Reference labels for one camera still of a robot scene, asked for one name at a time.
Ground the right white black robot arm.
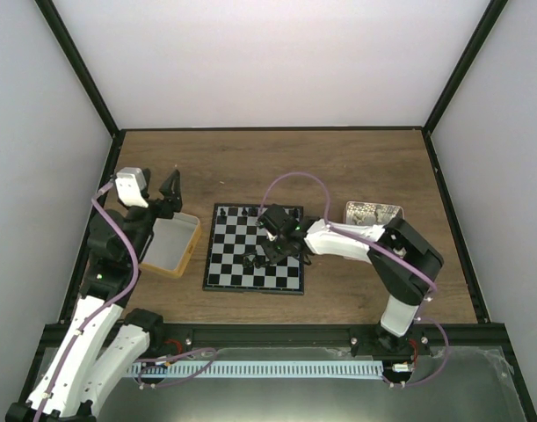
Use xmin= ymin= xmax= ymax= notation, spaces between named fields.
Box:
xmin=253 ymin=213 xmax=444 ymax=354

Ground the pile of black chess pieces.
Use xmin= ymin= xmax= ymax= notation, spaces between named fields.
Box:
xmin=242 ymin=253 xmax=269 ymax=269

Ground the pink tin box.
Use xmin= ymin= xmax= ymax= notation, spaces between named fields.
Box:
xmin=342 ymin=200 xmax=404 ymax=261

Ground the black and silver chessboard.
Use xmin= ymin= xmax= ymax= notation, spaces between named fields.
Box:
xmin=202 ymin=203 xmax=304 ymax=295

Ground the black frame post left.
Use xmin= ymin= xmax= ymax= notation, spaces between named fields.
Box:
xmin=33 ymin=0 xmax=120 ymax=137

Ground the black frame post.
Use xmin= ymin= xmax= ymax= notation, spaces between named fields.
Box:
xmin=425 ymin=0 xmax=510 ymax=133
xmin=33 ymin=0 xmax=120 ymax=137

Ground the black frame post right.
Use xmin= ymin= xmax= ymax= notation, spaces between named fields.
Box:
xmin=425 ymin=0 xmax=510 ymax=133

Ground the light blue cable duct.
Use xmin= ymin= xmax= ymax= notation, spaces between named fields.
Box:
xmin=142 ymin=360 xmax=383 ymax=381

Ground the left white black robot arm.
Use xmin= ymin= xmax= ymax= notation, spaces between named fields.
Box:
xmin=5 ymin=167 xmax=183 ymax=421

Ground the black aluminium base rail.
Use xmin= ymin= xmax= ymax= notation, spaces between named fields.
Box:
xmin=43 ymin=323 xmax=506 ymax=353

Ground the yellow tin box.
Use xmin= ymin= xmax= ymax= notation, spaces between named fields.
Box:
xmin=141 ymin=213 xmax=201 ymax=279

